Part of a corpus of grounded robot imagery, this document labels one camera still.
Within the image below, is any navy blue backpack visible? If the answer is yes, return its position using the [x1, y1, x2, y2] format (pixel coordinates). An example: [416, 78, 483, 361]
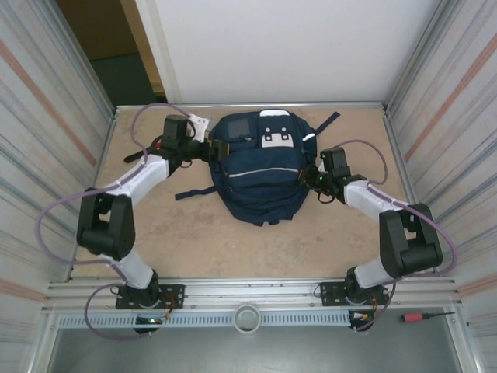
[174, 110, 342, 227]

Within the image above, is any red pipe wrench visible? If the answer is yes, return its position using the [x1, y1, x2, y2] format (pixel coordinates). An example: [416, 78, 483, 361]
[123, 140, 163, 164]

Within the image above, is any right controller circuit board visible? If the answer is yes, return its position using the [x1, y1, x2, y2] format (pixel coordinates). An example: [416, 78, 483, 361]
[348, 309, 377, 326]

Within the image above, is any controller circuit board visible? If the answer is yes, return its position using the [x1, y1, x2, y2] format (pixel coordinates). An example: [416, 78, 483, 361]
[348, 309, 377, 326]
[134, 315, 169, 326]

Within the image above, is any grey round pipe fitting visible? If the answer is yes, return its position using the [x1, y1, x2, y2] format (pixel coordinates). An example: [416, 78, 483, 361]
[234, 304, 261, 333]

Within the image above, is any left controller circuit board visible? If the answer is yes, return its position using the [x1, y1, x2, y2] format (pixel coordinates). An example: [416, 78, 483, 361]
[134, 315, 169, 326]

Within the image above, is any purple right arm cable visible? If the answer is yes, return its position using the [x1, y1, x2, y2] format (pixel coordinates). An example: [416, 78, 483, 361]
[328, 139, 459, 333]

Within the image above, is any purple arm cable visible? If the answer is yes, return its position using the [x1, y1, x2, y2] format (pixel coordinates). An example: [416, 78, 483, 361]
[328, 139, 459, 333]
[36, 103, 195, 340]

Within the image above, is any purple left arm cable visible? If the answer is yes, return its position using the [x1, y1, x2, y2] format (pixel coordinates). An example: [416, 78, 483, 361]
[36, 103, 195, 340]

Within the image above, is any aluminium back table rail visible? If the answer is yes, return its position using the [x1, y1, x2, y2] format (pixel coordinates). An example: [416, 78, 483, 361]
[114, 101, 389, 113]

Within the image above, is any white door frame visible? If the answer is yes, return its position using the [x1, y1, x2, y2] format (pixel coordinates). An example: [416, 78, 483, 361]
[134, 0, 183, 105]

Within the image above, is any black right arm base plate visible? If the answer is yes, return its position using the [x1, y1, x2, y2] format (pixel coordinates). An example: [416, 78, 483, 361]
[318, 281, 390, 308]

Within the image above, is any aluminium front mounting rail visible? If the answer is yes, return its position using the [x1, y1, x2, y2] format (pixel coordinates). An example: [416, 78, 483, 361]
[45, 276, 463, 312]

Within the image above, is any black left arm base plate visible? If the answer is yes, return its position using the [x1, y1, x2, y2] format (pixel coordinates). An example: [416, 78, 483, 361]
[115, 283, 186, 311]

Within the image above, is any grey slotted cable duct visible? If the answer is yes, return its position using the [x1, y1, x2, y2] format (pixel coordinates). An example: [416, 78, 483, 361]
[57, 310, 350, 329]

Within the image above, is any red handled screwdriver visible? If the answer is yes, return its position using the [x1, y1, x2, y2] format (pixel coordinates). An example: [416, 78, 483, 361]
[401, 310, 456, 323]

